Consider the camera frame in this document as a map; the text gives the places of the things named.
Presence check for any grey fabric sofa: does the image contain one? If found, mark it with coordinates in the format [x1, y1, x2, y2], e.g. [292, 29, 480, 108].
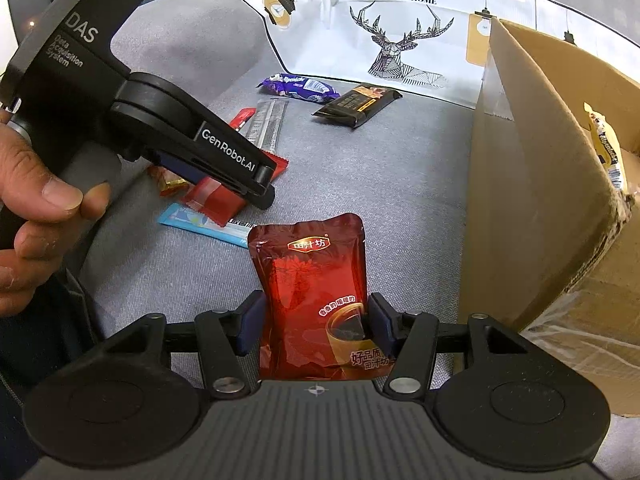
[0, 0, 640, 480]

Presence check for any red snack packet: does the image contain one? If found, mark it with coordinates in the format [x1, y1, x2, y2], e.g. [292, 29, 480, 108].
[181, 152, 290, 226]

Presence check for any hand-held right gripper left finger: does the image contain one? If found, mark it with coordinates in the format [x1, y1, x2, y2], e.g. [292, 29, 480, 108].
[101, 292, 267, 397]

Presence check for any dark red drink pouch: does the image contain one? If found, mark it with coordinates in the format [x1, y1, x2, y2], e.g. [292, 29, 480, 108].
[247, 212, 398, 381]

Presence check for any white deer print pillow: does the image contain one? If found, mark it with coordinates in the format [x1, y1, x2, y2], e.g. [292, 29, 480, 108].
[187, 0, 640, 111]

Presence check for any light blue packet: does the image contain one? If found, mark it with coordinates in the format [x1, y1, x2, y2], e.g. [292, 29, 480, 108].
[157, 203, 256, 247]

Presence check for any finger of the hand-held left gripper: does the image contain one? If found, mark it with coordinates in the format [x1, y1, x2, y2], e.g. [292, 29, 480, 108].
[160, 119, 278, 209]

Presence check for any yellow snack packet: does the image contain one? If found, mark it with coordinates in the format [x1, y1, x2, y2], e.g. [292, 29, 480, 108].
[584, 101, 628, 191]

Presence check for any black snack packet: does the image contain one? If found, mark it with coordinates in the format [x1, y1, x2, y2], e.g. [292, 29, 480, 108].
[311, 82, 403, 131]

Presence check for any person's left hand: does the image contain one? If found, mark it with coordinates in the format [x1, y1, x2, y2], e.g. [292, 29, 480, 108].
[0, 107, 112, 317]

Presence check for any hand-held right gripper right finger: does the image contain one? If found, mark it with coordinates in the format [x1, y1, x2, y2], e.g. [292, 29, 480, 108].
[367, 292, 533, 397]

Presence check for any silver stick packet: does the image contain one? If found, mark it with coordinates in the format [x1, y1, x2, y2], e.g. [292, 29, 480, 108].
[245, 99, 290, 153]

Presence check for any purple candy packet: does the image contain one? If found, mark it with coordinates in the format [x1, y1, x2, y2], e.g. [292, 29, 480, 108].
[257, 72, 341, 102]

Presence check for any thin red stick packet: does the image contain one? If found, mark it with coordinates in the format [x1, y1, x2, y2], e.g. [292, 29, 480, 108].
[231, 108, 257, 133]

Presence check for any brown cardboard box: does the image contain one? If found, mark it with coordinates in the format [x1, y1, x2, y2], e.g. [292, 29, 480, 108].
[457, 19, 640, 418]

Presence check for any gold orange candy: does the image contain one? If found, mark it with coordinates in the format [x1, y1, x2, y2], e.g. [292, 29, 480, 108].
[147, 165, 191, 197]

